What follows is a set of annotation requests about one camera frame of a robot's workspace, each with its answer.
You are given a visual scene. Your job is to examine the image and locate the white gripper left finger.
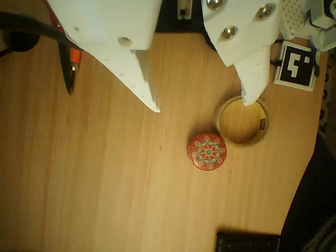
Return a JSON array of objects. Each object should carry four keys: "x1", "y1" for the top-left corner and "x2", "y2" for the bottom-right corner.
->
[{"x1": 44, "y1": 0, "x2": 163, "y2": 113}]

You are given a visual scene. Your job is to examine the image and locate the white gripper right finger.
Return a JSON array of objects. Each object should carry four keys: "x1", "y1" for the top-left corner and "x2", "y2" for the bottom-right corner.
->
[{"x1": 201, "y1": 0, "x2": 284, "y2": 107}]

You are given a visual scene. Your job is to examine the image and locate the white leader arm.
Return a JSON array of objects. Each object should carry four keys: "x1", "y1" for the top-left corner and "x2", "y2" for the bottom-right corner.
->
[{"x1": 280, "y1": 0, "x2": 336, "y2": 53}]

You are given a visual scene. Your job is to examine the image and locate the beige masking tape roll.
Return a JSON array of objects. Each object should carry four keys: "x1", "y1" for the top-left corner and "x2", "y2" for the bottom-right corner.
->
[{"x1": 215, "y1": 96, "x2": 270, "y2": 148}]

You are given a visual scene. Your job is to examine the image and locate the red patterned round tin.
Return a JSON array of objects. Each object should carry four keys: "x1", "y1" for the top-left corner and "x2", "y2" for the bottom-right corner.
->
[{"x1": 186, "y1": 133, "x2": 228, "y2": 173}]

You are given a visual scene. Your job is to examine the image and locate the black flat panel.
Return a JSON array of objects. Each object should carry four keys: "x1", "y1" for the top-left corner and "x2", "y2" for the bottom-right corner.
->
[{"x1": 154, "y1": 0, "x2": 211, "y2": 34}]

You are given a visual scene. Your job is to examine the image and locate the black-and-white marker card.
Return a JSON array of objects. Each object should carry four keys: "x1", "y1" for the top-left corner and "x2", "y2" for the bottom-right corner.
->
[{"x1": 272, "y1": 40, "x2": 321, "y2": 92}]

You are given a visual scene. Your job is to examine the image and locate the black keyboard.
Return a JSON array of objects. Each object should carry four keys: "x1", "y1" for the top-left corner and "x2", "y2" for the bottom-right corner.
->
[{"x1": 215, "y1": 231, "x2": 281, "y2": 252}]

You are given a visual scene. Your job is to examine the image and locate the red-handled scissors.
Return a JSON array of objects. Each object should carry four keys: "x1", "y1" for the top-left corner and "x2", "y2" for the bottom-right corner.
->
[{"x1": 44, "y1": 0, "x2": 83, "y2": 97}]

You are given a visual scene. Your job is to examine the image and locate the black camera cable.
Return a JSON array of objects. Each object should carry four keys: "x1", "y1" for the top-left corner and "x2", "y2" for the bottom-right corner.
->
[{"x1": 0, "y1": 12, "x2": 73, "y2": 57}]

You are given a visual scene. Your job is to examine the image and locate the black desk cable grommet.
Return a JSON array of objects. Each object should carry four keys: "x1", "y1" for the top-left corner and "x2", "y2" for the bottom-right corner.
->
[{"x1": 5, "y1": 29, "x2": 40, "y2": 53}]

